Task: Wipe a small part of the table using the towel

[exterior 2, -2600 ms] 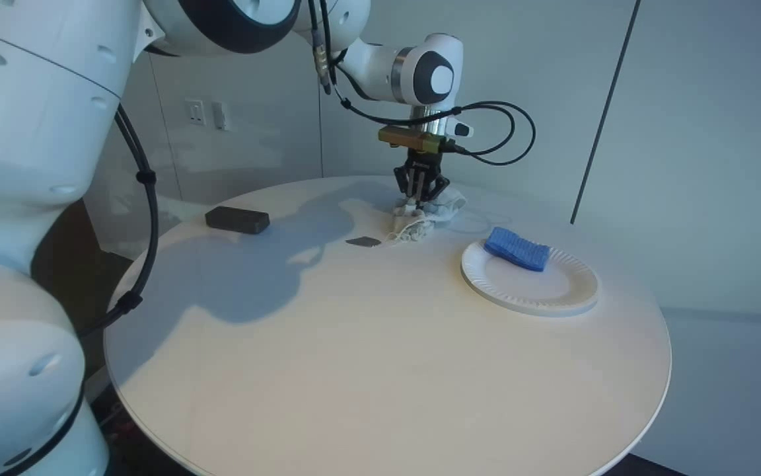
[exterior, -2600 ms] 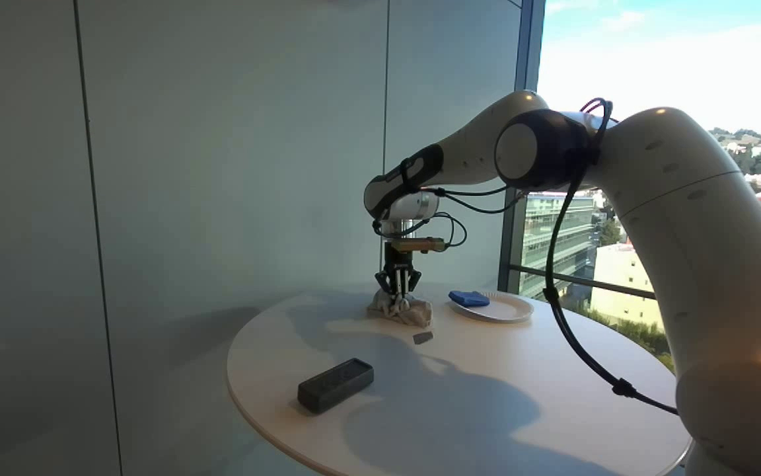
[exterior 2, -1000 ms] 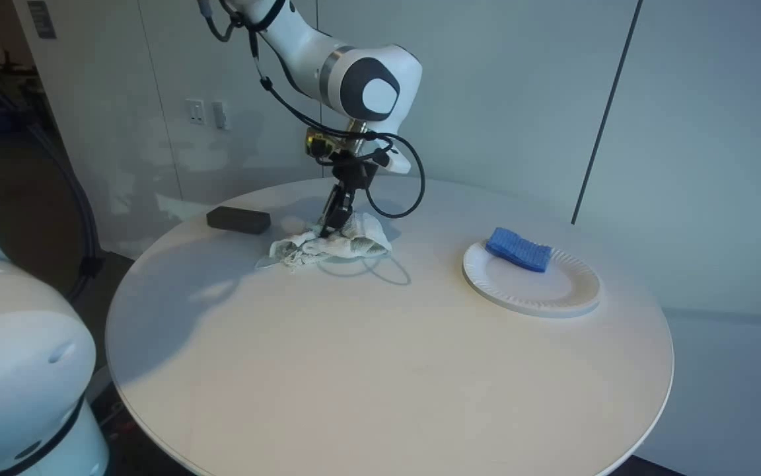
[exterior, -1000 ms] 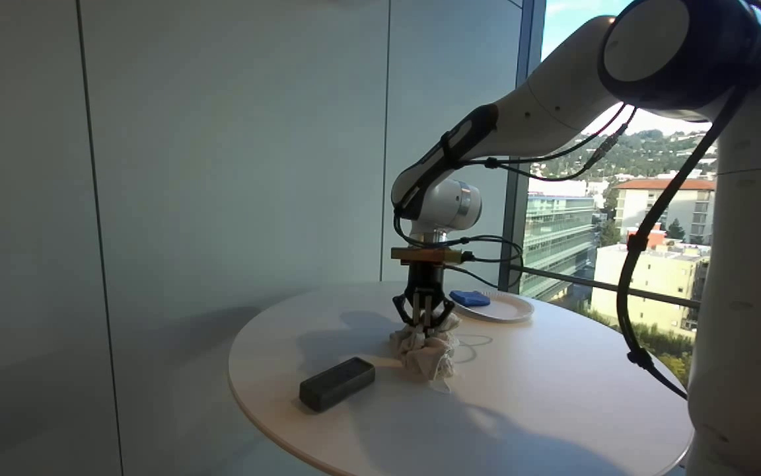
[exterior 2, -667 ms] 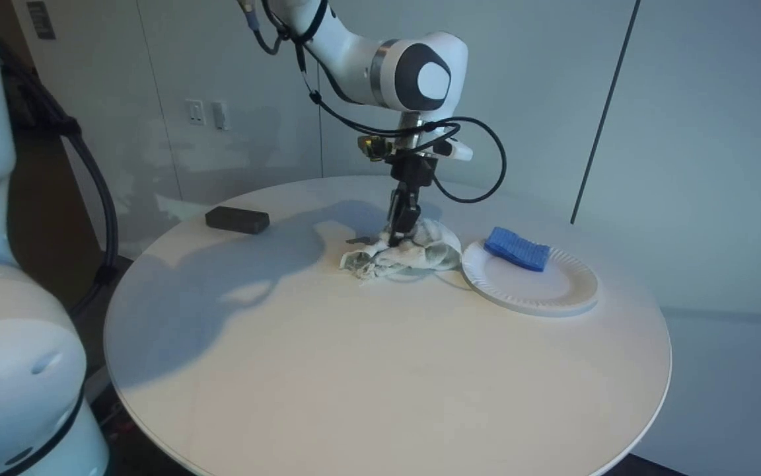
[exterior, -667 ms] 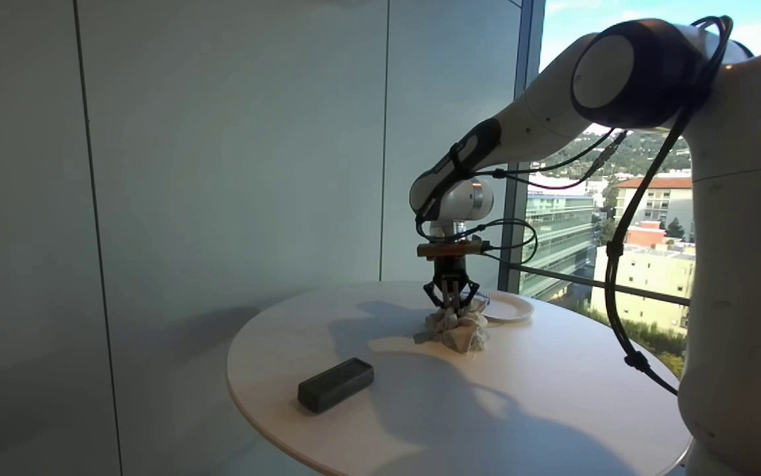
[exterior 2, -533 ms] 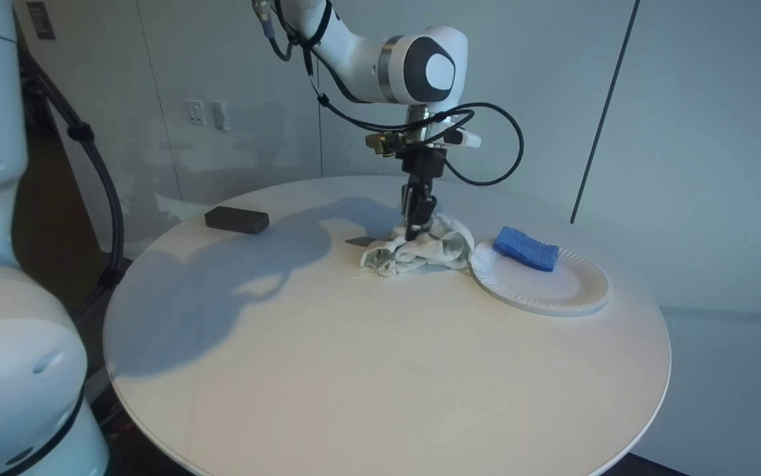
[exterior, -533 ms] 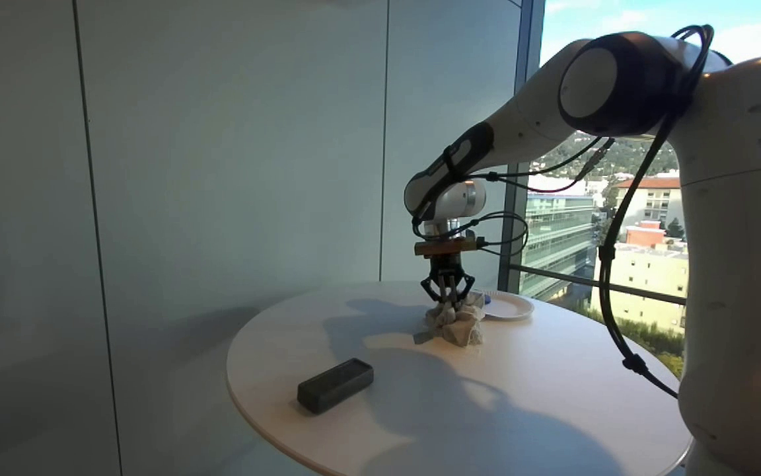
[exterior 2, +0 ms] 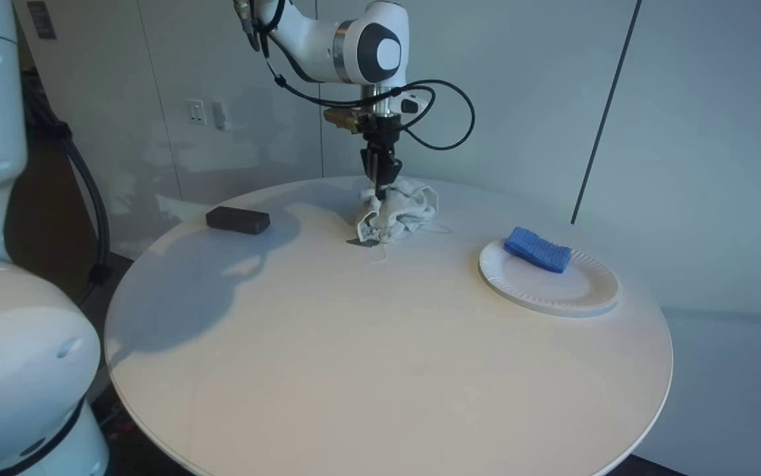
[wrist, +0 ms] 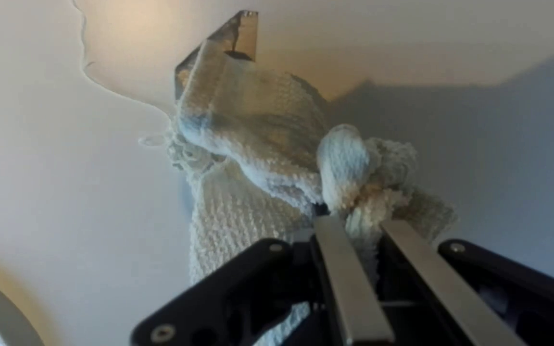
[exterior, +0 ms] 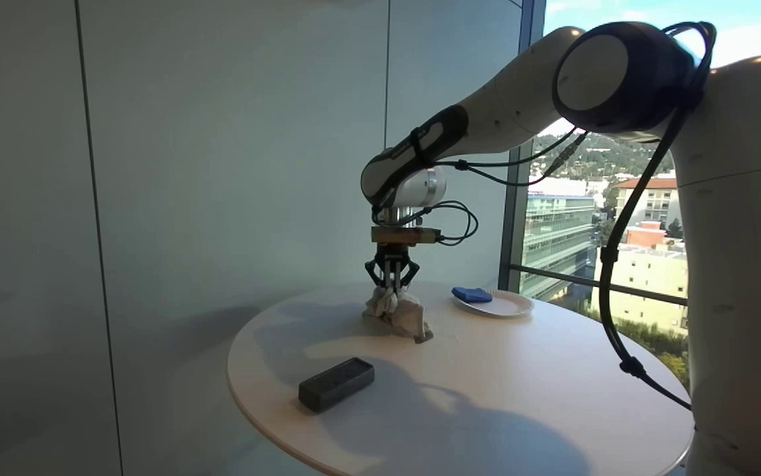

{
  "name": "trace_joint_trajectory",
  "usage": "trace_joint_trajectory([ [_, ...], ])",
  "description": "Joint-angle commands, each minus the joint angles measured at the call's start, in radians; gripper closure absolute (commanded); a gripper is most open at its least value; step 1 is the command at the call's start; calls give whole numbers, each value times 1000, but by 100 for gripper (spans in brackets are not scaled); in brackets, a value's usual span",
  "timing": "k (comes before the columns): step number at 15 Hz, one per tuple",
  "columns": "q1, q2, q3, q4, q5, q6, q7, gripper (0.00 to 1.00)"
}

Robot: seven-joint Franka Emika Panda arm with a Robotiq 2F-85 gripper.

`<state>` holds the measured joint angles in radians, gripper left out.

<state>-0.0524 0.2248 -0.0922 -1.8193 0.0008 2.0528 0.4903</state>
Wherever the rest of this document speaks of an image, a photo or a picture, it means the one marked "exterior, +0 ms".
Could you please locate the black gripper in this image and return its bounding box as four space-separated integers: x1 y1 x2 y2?
361 239 422 298

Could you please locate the beige towel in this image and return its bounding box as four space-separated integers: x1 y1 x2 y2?
360 282 436 345

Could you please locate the blue sponge block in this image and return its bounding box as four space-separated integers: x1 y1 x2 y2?
448 282 497 306

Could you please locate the black rectangular box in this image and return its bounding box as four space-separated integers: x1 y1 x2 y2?
296 355 377 414

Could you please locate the white round plate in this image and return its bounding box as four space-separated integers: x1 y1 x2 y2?
446 288 537 323

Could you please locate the dark window railing bar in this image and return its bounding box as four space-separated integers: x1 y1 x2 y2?
508 262 693 308

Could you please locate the white flat roofed building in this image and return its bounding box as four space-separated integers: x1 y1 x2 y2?
611 239 693 335

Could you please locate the orange roofed building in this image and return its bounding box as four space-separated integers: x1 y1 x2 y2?
616 172 684 233

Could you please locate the brown wrist camera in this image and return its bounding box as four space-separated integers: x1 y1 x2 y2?
369 224 446 249

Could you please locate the dark window frame post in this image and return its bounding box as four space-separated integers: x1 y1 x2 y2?
497 0 549 296

